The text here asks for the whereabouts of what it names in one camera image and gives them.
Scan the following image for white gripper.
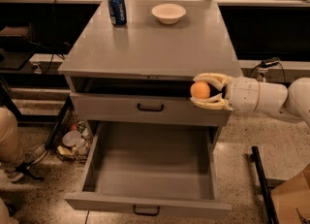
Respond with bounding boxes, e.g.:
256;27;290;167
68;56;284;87
190;73;260;113

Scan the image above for orange fruit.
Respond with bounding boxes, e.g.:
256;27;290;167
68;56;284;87
190;81;210;99

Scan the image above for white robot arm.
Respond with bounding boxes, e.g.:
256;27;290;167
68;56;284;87
190;73;310;126

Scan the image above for grey drawer cabinet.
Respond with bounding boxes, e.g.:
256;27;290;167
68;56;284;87
57;0;245;220

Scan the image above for open grey middle drawer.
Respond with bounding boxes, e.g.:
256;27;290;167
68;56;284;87
65;122;232;218

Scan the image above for closed grey top drawer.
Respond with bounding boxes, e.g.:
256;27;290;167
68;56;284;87
71;93;231;126

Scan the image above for black power adapter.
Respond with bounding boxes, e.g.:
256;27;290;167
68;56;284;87
261;57;280;68

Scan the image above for black metal bar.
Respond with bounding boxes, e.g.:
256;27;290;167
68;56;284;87
250;146;279;224

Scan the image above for white bowl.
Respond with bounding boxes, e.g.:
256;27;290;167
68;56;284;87
151;4;186;25

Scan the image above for blue soda can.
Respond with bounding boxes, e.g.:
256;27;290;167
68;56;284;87
108;0;127;26

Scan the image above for basket of assorted items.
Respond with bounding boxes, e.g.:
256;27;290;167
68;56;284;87
56;121;92;161

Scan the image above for grey sneaker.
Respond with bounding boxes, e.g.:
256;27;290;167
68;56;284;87
5;144;47;182

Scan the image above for person leg beige trousers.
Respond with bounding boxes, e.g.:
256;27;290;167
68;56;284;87
0;108;25;168

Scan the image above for black cable right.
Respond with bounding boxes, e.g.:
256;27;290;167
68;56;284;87
245;61;289;85

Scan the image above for black cable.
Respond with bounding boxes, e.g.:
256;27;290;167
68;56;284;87
245;61;289;85
28;0;71;74

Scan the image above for black cable left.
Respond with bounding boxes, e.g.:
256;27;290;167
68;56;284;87
28;0;71;74

